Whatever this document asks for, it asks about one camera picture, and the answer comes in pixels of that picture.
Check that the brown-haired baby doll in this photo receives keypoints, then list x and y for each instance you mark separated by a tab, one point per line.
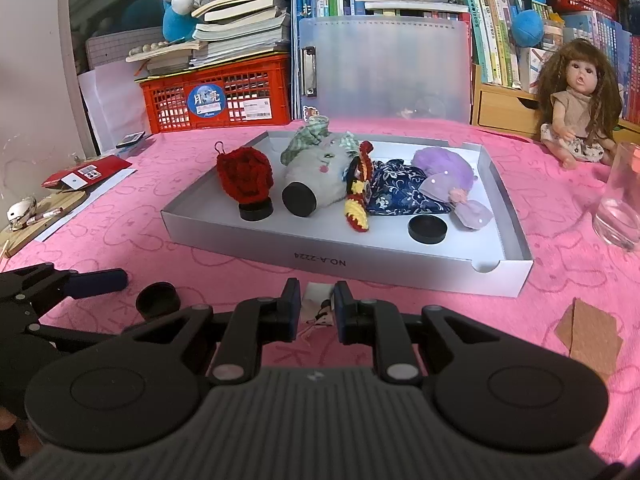
575	105

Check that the wooden drawer organiser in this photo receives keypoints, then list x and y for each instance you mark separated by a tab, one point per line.
500	107

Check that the blue round plush toy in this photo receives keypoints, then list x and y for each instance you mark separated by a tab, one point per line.
525	25

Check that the red crochet pouch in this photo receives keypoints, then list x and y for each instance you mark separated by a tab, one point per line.
245	175

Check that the small black card box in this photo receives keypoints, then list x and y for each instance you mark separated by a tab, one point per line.
131	140

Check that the red plastic crate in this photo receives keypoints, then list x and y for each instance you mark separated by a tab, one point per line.
170	100

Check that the grey grid cutting mat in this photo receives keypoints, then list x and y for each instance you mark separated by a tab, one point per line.
110	52

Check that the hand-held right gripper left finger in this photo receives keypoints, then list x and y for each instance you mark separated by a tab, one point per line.
292	310

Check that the pink bunny print towel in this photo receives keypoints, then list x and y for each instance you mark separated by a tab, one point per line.
550	240

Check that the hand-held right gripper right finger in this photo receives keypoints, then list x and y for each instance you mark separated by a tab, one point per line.
341	310

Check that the red booklet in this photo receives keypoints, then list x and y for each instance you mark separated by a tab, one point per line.
105	167

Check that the yellow red crochet charm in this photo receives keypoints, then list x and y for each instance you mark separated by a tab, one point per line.
357	205

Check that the silver pen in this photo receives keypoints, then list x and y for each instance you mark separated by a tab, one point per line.
45	216

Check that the blue white plush toy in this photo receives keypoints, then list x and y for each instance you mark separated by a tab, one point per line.
177	15

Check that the purple fluffy pouch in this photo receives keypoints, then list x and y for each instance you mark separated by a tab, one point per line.
442	167

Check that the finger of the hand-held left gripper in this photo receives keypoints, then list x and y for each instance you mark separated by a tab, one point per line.
97	281
75	339

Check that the blue floral fabric pouch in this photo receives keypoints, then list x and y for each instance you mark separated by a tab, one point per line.
395	190

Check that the grey cardboard box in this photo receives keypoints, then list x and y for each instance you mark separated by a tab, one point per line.
350	260

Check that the clear drinking glass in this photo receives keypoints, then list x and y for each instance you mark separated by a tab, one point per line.
620	200

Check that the small clear plastic packet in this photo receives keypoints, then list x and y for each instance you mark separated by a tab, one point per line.
317	305

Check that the green gingham floral pouch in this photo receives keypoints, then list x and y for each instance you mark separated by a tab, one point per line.
305	140

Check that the brown cardboard piece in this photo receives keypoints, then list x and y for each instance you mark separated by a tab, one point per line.
590	340

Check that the black round puck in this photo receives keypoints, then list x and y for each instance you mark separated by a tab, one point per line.
427	230
300	200
256	211
157	300

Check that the white fluffy plush pouch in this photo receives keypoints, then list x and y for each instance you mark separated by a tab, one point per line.
325	170

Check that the translucent clipboard folder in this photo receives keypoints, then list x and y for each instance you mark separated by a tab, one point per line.
385	70

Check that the leaning white paper sheets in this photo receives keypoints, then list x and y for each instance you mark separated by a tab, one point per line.
110	105

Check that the row of upright books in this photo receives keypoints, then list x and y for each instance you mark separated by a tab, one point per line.
495	35

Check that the stack of books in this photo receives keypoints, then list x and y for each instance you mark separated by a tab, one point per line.
240	25

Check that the wooden board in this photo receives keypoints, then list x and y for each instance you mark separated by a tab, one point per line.
65	202

